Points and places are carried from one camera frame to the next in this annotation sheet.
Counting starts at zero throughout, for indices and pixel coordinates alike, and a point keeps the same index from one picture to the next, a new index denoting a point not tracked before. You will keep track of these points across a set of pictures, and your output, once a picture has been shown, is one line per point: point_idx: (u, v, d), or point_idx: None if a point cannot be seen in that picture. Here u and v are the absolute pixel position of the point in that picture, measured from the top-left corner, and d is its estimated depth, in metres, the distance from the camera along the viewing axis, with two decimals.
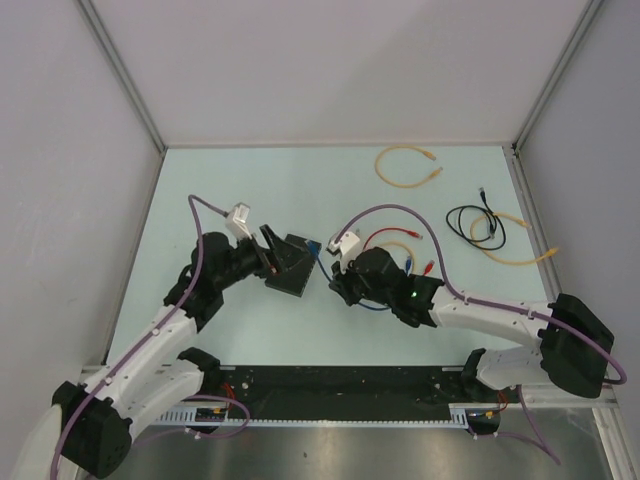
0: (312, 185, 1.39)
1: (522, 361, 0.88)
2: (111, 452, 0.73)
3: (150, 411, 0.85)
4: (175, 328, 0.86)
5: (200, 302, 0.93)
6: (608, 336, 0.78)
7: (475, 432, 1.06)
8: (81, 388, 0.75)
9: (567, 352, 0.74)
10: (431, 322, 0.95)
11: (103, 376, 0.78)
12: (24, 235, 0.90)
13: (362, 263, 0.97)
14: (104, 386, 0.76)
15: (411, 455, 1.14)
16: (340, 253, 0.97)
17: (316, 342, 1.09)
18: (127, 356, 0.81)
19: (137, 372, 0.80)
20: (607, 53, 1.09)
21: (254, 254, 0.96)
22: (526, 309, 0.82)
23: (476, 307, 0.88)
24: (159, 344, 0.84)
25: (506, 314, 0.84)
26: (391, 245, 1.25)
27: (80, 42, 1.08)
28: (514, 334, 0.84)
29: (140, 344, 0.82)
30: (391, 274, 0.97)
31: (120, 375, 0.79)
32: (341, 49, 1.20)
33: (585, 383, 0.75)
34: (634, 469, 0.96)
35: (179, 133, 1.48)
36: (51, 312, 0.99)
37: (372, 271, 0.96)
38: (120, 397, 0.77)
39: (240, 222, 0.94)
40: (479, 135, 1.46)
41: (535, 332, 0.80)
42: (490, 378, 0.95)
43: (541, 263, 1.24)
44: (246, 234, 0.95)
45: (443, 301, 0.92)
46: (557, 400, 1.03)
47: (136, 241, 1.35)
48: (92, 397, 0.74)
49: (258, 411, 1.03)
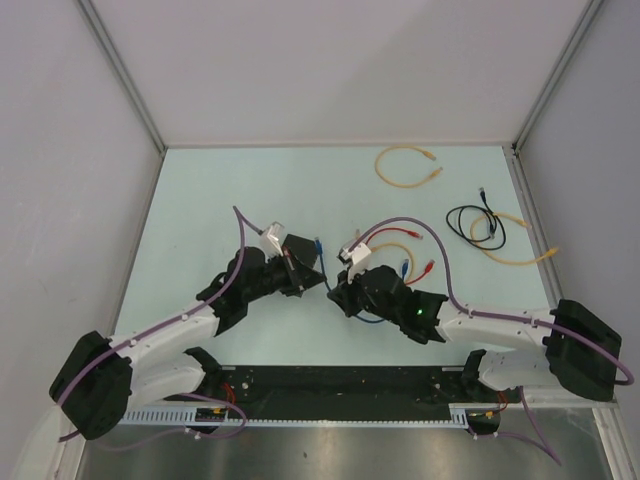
0: (312, 185, 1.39)
1: (529, 364, 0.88)
2: (105, 416, 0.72)
3: (147, 392, 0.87)
4: (201, 320, 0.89)
5: (227, 307, 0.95)
6: (616, 338, 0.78)
7: (475, 432, 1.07)
8: (106, 342, 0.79)
9: (572, 358, 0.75)
10: (440, 337, 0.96)
11: (129, 337, 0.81)
12: (24, 235, 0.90)
13: (369, 282, 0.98)
14: (127, 346, 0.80)
15: (410, 454, 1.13)
16: (352, 261, 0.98)
17: (316, 342, 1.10)
18: (155, 328, 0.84)
19: (158, 346, 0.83)
20: (606, 54, 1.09)
21: (284, 270, 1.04)
22: (529, 318, 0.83)
23: (480, 319, 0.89)
24: (183, 328, 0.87)
25: (509, 324, 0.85)
26: (391, 246, 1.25)
27: (80, 41, 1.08)
28: (518, 343, 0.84)
29: (169, 322, 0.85)
30: (399, 291, 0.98)
31: (144, 342, 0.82)
32: (341, 48, 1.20)
33: (596, 387, 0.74)
34: (634, 468, 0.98)
35: (179, 133, 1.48)
36: (51, 312, 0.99)
37: (380, 289, 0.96)
38: (137, 361, 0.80)
39: (274, 238, 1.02)
40: (479, 136, 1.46)
41: (539, 339, 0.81)
42: (492, 379, 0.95)
43: (541, 263, 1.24)
44: (279, 250, 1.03)
45: (447, 316, 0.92)
46: (556, 400, 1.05)
47: (136, 241, 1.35)
48: (113, 352, 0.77)
49: (258, 410, 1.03)
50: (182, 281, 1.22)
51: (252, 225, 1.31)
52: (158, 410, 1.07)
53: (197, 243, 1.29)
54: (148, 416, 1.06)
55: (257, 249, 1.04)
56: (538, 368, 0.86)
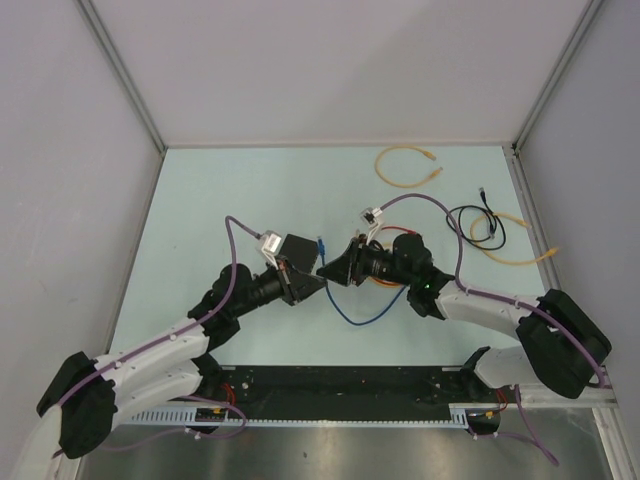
0: (314, 185, 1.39)
1: (516, 357, 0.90)
2: (89, 435, 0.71)
3: (137, 404, 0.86)
4: (191, 340, 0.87)
5: (218, 326, 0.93)
6: (603, 343, 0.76)
7: (475, 432, 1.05)
8: (91, 363, 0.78)
9: (548, 345, 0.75)
10: (440, 314, 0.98)
11: (114, 358, 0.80)
12: (24, 235, 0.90)
13: (401, 245, 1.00)
14: (112, 369, 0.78)
15: (411, 454, 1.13)
16: (376, 222, 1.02)
17: (319, 344, 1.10)
18: (142, 348, 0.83)
19: (144, 368, 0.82)
20: (607, 53, 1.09)
21: (278, 282, 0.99)
22: (514, 299, 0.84)
23: (474, 298, 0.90)
24: (171, 349, 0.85)
25: (494, 303, 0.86)
26: (387, 246, 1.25)
27: (80, 41, 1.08)
28: (501, 323, 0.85)
29: (156, 343, 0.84)
30: (424, 264, 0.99)
31: (129, 363, 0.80)
32: (341, 49, 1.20)
33: (566, 381, 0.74)
34: (634, 468, 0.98)
35: (179, 133, 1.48)
36: (51, 313, 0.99)
37: (408, 255, 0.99)
38: (121, 384, 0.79)
39: (268, 250, 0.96)
40: (480, 135, 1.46)
41: (518, 317, 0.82)
42: (486, 374, 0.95)
43: (541, 263, 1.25)
44: (274, 263, 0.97)
45: (447, 291, 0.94)
46: (556, 400, 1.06)
47: (136, 241, 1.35)
48: (97, 376, 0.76)
49: (259, 411, 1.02)
50: (181, 281, 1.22)
51: (249, 229, 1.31)
52: (160, 410, 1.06)
53: (197, 243, 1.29)
54: (148, 416, 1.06)
55: (244, 267, 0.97)
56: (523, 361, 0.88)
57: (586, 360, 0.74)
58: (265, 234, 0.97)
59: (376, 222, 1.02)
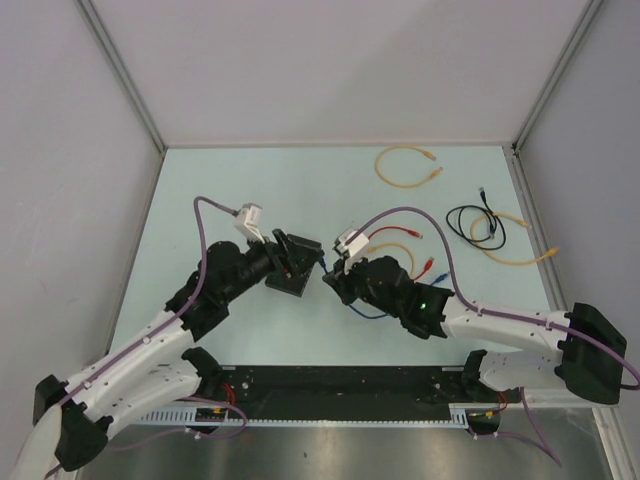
0: (313, 185, 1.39)
1: (533, 365, 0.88)
2: (83, 449, 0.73)
3: (133, 412, 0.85)
4: (168, 338, 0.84)
5: (201, 312, 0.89)
6: (624, 343, 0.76)
7: (475, 432, 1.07)
8: (61, 387, 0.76)
9: (587, 363, 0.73)
10: (442, 332, 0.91)
11: (85, 377, 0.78)
12: (24, 235, 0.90)
13: (373, 274, 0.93)
14: (83, 390, 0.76)
15: (410, 454, 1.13)
16: (349, 255, 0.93)
17: (319, 346, 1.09)
18: (113, 362, 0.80)
19: (119, 381, 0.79)
20: (607, 53, 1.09)
21: (266, 257, 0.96)
22: (544, 320, 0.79)
23: (490, 318, 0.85)
24: (147, 353, 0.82)
25: (521, 325, 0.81)
26: (388, 245, 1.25)
27: (80, 41, 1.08)
28: (530, 346, 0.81)
29: (128, 352, 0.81)
30: (403, 284, 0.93)
31: (100, 380, 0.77)
32: (341, 49, 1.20)
33: (608, 394, 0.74)
34: (634, 469, 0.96)
35: (179, 133, 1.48)
36: (51, 313, 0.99)
37: (383, 281, 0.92)
38: (95, 404, 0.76)
39: (250, 224, 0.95)
40: (479, 135, 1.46)
41: (554, 343, 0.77)
42: (493, 381, 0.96)
43: (541, 263, 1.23)
44: (259, 237, 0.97)
45: (457, 312, 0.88)
46: (557, 400, 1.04)
47: (136, 241, 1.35)
48: (68, 400, 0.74)
49: (258, 411, 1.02)
50: (181, 281, 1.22)
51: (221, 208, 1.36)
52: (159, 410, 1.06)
53: (196, 243, 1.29)
54: (148, 416, 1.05)
55: (228, 245, 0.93)
56: (543, 370, 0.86)
57: (618, 366, 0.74)
58: (243, 209, 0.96)
59: (348, 252, 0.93)
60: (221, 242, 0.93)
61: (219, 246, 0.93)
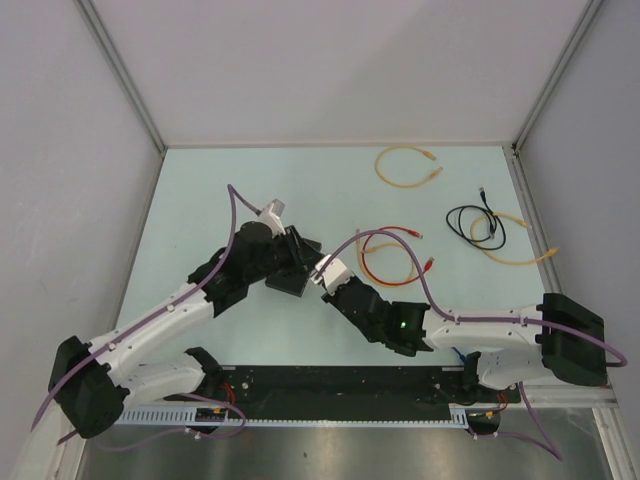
0: (313, 185, 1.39)
1: (523, 361, 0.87)
2: (100, 415, 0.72)
3: (144, 393, 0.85)
4: (191, 308, 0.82)
5: (224, 287, 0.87)
6: (600, 322, 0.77)
7: (474, 432, 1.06)
8: (85, 347, 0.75)
9: (567, 353, 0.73)
10: (427, 347, 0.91)
11: (109, 340, 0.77)
12: (24, 235, 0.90)
13: (346, 303, 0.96)
14: (106, 351, 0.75)
15: (410, 455, 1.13)
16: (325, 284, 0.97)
17: (320, 347, 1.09)
18: (137, 326, 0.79)
19: (142, 346, 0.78)
20: (607, 51, 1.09)
21: (286, 251, 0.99)
22: (518, 317, 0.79)
23: (469, 325, 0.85)
24: (170, 321, 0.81)
25: (499, 325, 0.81)
26: (389, 246, 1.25)
27: (80, 40, 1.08)
28: (515, 345, 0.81)
29: (152, 317, 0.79)
30: (377, 309, 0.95)
31: (124, 344, 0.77)
32: (341, 48, 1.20)
33: (594, 378, 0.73)
34: (634, 468, 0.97)
35: (179, 133, 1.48)
36: (51, 311, 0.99)
37: (357, 310, 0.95)
38: (118, 367, 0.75)
39: (273, 216, 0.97)
40: (479, 136, 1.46)
41: (532, 338, 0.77)
42: (491, 381, 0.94)
43: (541, 263, 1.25)
44: (281, 230, 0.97)
45: (434, 326, 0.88)
46: (556, 400, 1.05)
47: (136, 240, 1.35)
48: (91, 360, 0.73)
49: (258, 411, 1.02)
50: (182, 281, 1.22)
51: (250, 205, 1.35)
52: (158, 411, 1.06)
53: (196, 243, 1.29)
54: (147, 416, 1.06)
55: (260, 228, 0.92)
56: (532, 364, 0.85)
57: (598, 348, 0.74)
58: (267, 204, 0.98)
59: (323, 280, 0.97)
60: (251, 222, 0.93)
61: (251, 225, 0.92)
